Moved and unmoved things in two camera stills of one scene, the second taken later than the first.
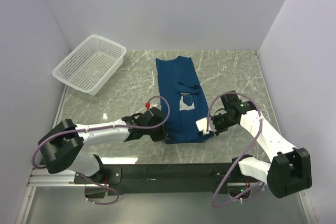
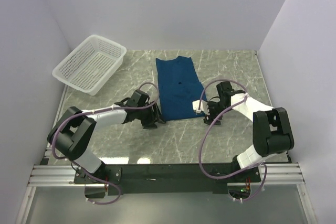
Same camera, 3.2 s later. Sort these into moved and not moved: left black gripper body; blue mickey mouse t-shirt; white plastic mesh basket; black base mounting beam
Moved: left black gripper body; blue mickey mouse t-shirt
Not moved: black base mounting beam; white plastic mesh basket
